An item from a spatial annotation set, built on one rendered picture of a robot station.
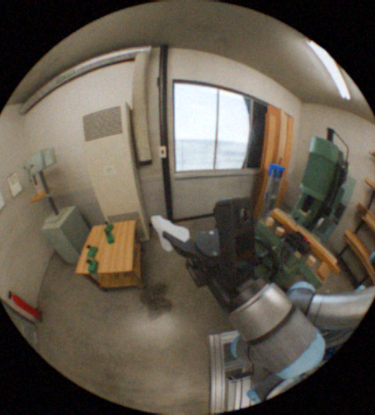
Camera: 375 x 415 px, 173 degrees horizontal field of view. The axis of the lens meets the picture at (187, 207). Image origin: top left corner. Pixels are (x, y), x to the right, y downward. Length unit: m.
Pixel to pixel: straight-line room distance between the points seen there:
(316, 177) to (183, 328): 1.51
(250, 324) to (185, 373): 1.33
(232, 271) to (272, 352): 0.11
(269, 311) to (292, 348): 0.06
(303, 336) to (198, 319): 1.26
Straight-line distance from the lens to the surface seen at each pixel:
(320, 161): 0.75
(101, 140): 1.40
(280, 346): 0.17
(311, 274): 0.84
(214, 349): 1.20
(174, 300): 1.42
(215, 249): 0.17
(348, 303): 0.30
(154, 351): 1.43
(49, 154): 1.63
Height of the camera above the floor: 1.38
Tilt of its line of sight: 33 degrees down
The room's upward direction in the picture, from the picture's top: straight up
